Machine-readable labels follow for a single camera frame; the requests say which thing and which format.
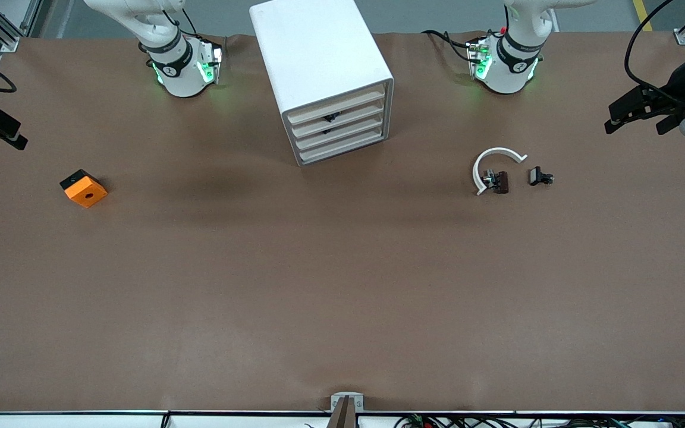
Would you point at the white drawer holding green button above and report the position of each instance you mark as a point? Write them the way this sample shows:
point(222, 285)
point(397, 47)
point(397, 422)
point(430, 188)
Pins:
point(360, 126)

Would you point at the white table edge rail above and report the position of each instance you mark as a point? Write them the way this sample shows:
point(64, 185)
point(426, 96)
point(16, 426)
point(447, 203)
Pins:
point(81, 419)

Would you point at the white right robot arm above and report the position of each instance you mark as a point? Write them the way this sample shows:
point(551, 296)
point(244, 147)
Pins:
point(179, 74)

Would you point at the small brown electrical component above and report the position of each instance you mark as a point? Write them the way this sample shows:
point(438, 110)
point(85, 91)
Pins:
point(501, 182)

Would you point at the white drawer holding red button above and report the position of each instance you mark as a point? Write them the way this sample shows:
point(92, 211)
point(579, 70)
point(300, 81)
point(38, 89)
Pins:
point(360, 112)

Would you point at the small black electrical component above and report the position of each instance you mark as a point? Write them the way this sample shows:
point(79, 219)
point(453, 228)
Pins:
point(536, 176)

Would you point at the white curved plastic piece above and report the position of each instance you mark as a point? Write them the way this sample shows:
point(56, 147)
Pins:
point(499, 150)

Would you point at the brown table cover sheet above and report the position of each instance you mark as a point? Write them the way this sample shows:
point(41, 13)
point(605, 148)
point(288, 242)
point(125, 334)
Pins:
point(342, 285)

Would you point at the white drawer cabinet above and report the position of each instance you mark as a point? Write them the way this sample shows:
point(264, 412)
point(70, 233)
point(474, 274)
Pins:
point(313, 53)

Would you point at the orange and black box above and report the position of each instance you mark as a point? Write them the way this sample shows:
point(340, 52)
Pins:
point(87, 193)

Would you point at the white drawer holding orange button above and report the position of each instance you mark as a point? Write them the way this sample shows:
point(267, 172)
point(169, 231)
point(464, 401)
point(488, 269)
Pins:
point(354, 100)

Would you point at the empty white drawer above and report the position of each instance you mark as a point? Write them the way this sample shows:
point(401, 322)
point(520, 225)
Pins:
point(360, 141)

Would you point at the small metal bracket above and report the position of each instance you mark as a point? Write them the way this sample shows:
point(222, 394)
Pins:
point(336, 401)

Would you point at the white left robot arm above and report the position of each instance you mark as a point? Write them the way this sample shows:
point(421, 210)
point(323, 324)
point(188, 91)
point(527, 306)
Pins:
point(506, 77)

